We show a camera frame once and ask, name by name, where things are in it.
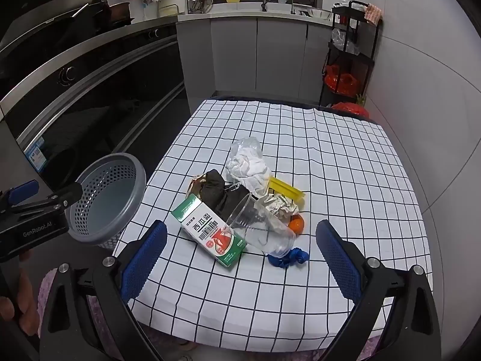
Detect white tissue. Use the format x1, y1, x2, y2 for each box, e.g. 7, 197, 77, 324
225, 147, 272, 198

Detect clear crumpled bag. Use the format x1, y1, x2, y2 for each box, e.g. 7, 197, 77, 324
331, 28, 360, 55

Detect blue energy label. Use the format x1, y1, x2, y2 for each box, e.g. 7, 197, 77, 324
24, 138, 47, 174

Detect yellow plastic piece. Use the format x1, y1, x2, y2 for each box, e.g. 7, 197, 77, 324
268, 176, 306, 205

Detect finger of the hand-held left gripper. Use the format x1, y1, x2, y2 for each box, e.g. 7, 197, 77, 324
0, 180, 40, 211
11, 184, 82, 216

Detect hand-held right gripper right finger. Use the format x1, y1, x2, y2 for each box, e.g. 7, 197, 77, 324
315, 219, 444, 361

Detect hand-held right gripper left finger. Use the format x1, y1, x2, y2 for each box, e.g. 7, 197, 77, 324
38, 220, 168, 361

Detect purple patterned cloth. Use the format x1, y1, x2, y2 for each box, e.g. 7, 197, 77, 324
38, 269, 130, 361

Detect red plastic bag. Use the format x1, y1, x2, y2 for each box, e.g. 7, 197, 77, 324
324, 65, 359, 96
331, 101, 369, 119

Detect clear plastic bag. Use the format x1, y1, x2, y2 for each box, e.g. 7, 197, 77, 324
230, 136, 262, 159

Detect orange peel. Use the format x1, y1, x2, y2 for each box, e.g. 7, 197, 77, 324
287, 214, 305, 234

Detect grey base cabinets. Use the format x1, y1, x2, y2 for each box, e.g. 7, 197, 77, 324
176, 17, 339, 100

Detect brown white wrapper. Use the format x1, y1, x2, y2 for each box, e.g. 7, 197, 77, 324
189, 173, 208, 196

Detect green white carton box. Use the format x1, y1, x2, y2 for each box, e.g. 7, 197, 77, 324
171, 193, 248, 268

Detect pink checked cloth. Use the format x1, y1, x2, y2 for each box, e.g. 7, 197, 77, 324
364, 4, 383, 23

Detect grey perforated plastic basket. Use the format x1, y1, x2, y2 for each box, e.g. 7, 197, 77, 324
67, 153, 147, 249

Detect foil wrapper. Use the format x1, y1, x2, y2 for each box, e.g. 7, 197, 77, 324
259, 193, 299, 221

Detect black built-in oven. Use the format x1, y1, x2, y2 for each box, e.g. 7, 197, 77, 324
0, 26, 186, 196

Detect black white checked tablecloth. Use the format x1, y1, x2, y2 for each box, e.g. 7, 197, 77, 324
113, 98, 434, 348

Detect black metal trolley shelf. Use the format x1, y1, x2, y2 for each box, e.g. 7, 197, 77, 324
319, 1, 384, 108

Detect clear plastic cup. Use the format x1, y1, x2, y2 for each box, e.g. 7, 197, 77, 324
222, 193, 297, 258

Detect person's left hand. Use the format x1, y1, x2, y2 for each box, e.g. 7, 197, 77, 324
0, 250, 40, 335

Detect black cloth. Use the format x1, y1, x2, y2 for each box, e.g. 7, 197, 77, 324
198, 169, 252, 221

